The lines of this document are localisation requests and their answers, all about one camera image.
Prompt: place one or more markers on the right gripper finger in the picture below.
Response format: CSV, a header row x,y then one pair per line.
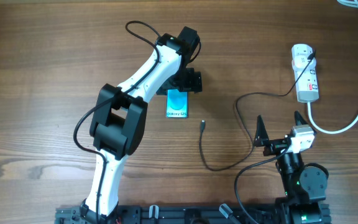
x,y
301,126
261,137

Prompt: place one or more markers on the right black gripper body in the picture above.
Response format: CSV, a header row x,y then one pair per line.
x,y
275,147

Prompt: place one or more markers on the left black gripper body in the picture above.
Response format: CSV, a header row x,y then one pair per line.
x,y
184,79

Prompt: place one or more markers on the Galaxy S25 smartphone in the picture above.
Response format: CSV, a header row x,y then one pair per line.
x,y
177,104

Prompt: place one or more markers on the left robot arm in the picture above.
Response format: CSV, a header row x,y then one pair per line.
x,y
118,119

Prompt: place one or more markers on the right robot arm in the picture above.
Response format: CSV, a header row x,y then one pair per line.
x,y
304,184

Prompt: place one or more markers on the white USB charger plug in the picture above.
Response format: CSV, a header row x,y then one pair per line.
x,y
300,62

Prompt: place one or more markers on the white power strip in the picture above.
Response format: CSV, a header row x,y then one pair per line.
x,y
306,81

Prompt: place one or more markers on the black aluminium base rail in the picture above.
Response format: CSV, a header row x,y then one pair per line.
x,y
263,213

